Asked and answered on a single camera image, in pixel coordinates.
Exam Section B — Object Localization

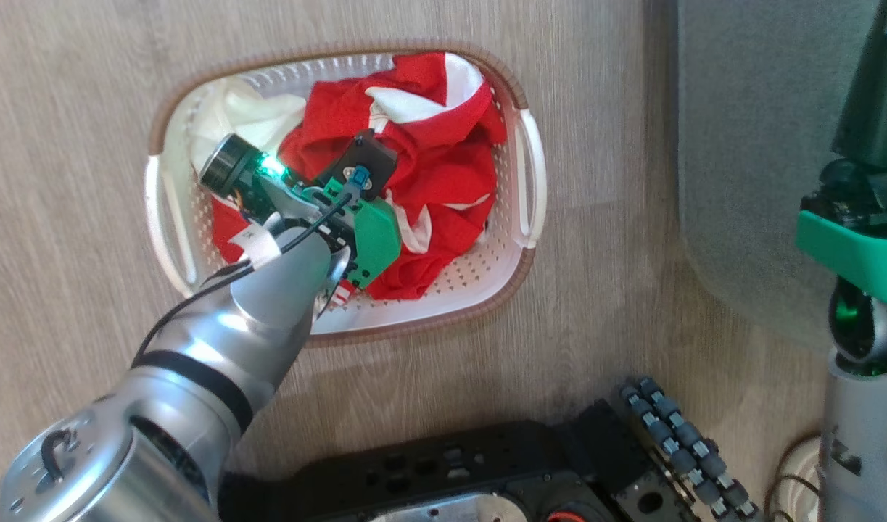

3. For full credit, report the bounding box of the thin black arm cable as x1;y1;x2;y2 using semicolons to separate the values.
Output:
131;190;360;367

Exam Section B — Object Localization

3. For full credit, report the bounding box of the white basket with brown rim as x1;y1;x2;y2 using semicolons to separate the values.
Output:
144;45;548;345

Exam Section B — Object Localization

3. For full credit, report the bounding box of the white cloth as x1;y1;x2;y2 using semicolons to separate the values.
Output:
189;76;308;175

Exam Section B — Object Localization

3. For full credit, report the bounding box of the red garment with white stripes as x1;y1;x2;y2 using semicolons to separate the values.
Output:
211;52;508;302

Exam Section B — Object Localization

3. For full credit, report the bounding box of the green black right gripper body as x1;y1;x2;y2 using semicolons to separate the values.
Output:
795;158;887;379

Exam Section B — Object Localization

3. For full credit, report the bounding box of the white cable label tag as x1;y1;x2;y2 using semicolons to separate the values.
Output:
229;225;281;265

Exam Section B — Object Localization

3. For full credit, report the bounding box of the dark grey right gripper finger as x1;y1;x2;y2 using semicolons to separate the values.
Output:
831;0;887;171

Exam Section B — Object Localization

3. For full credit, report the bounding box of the thin cable loop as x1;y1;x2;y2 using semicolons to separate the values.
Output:
766;434;825;522

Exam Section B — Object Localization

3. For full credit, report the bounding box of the grey fabric sofa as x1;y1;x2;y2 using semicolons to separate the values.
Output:
677;0;887;356

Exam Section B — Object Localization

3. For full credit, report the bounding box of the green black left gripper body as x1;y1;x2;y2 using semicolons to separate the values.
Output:
198;133;404;291

